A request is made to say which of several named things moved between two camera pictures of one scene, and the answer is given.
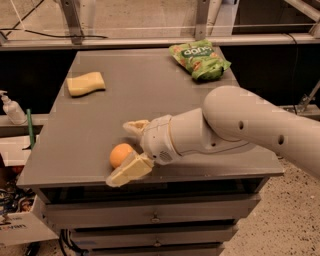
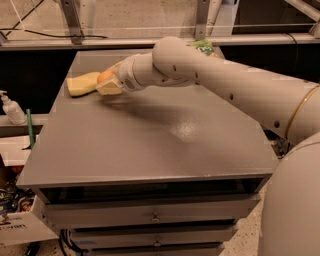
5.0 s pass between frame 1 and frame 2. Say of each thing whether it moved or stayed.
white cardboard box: stayed
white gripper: moved
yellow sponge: stayed
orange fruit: moved
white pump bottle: stayed
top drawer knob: stayed
